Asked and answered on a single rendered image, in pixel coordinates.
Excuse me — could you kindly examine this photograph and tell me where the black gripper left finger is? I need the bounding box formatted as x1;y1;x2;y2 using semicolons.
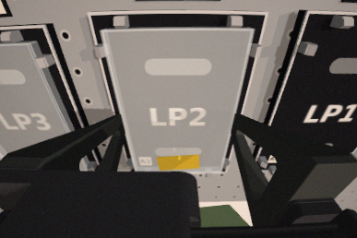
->
0;113;125;171

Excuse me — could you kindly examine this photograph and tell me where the white microplate lid with yellow tape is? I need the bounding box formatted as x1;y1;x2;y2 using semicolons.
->
0;41;75;160
100;27;255;174

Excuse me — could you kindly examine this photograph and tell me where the grey perforated base plate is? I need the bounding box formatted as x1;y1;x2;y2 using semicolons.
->
0;0;357;202

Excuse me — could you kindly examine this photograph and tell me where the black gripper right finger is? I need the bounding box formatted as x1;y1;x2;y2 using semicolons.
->
231;113;357;225

